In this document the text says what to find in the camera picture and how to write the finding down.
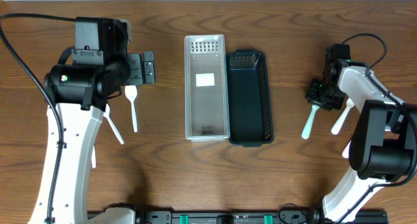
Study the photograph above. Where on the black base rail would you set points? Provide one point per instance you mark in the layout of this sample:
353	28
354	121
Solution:
289	213

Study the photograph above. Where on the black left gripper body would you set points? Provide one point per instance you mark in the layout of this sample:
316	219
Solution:
139	68

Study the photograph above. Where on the pink plastic fork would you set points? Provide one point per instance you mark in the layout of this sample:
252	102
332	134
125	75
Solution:
345	152

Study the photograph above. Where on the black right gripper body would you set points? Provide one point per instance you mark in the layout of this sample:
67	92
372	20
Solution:
318	94

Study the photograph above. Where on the cream plastic fork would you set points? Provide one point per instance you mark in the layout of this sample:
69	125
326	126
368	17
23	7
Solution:
339	123

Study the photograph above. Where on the white label sticker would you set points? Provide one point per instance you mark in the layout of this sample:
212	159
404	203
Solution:
205	80

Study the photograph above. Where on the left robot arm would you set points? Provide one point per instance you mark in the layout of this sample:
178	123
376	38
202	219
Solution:
98	67

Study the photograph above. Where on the white plastic spoon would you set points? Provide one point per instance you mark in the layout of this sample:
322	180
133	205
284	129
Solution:
93	158
131	94
112	125

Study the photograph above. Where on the clear perforated plastic basket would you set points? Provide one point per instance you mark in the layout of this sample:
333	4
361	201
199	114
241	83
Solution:
206	108

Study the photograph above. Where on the mint green plastic fork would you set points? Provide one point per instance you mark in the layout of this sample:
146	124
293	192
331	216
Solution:
309	123

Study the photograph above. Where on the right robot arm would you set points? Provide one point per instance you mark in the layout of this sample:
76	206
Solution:
382	149

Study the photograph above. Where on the dark green perforated basket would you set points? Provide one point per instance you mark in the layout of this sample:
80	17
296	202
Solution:
250	112

